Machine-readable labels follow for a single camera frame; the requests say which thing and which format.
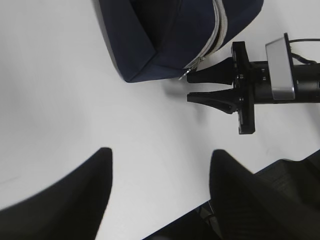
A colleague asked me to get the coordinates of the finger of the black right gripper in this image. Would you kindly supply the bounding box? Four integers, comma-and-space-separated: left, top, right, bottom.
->
186, 57, 234, 85
187, 89, 237, 114

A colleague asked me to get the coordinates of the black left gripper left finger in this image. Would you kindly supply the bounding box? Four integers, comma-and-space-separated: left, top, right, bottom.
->
0, 147, 113, 240

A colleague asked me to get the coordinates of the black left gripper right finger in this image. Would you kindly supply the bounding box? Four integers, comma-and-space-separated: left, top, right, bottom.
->
209, 149, 320, 240

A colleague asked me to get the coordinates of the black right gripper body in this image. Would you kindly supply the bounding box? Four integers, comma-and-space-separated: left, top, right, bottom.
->
231, 41, 274, 135

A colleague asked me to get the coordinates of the navy blue lunch bag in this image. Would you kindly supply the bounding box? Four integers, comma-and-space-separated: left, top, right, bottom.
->
94, 0, 264, 83

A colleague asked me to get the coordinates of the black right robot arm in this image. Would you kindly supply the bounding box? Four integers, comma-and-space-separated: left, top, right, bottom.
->
187, 41, 320, 135

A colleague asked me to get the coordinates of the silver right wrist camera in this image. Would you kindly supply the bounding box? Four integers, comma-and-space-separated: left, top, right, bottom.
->
265, 33, 296, 101

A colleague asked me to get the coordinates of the black cable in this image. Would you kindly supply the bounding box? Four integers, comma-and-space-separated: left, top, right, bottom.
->
289, 37, 320, 66

